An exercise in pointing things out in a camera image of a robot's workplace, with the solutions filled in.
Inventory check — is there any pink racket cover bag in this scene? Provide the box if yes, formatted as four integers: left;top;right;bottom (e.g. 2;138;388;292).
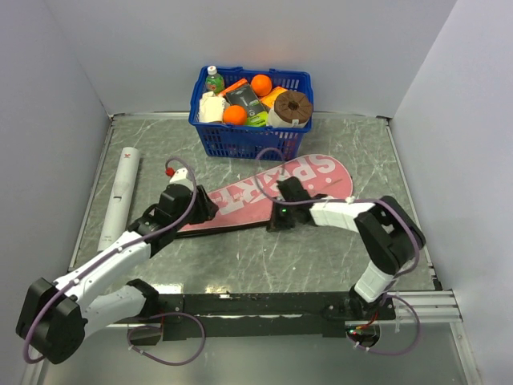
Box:
176;154;353;239

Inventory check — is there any white shuttlecock tube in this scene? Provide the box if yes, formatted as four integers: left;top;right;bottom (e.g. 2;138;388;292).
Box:
97;147;140;253

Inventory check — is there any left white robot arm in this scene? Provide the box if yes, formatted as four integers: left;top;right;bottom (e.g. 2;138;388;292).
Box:
15;183;219;364

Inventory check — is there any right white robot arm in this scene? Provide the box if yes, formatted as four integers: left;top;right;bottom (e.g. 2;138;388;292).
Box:
267;177;426;319

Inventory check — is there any blue plastic basket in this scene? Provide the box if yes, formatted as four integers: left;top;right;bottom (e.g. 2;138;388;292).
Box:
188;66;314;160

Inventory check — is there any white crumpled paper bag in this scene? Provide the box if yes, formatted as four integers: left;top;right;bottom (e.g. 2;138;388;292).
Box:
198;91;228;124

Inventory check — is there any orange fruit front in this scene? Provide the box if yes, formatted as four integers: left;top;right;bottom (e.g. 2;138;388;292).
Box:
223;105;248;125

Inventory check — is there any orange fruit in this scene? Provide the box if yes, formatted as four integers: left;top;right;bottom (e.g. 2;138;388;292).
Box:
223;105;248;125
251;74;273;97

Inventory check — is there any black green box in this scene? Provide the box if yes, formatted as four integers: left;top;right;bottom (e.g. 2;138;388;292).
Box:
224;83;268;127

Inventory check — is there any orange snack packet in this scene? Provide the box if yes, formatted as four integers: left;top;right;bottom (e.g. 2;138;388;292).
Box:
260;86;287;109

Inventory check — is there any green drink bottle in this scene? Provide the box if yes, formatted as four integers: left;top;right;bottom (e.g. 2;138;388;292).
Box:
205;66;225;95

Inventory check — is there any orange fruit rear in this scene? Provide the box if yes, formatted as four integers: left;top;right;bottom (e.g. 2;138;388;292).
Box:
251;74;273;97

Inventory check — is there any orange carton box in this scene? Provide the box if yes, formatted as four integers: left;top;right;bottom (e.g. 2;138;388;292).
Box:
218;79;248;97

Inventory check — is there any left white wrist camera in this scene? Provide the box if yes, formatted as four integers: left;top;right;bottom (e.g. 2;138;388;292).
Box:
166;168;192;188

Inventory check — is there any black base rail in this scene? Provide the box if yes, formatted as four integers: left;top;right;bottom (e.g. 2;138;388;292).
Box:
155;292;396;338

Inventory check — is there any aluminium mounting rail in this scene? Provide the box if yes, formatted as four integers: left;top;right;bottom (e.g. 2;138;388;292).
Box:
391;290;463;323

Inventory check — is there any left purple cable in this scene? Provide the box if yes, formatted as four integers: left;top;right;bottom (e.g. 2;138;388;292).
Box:
22;156;206;366

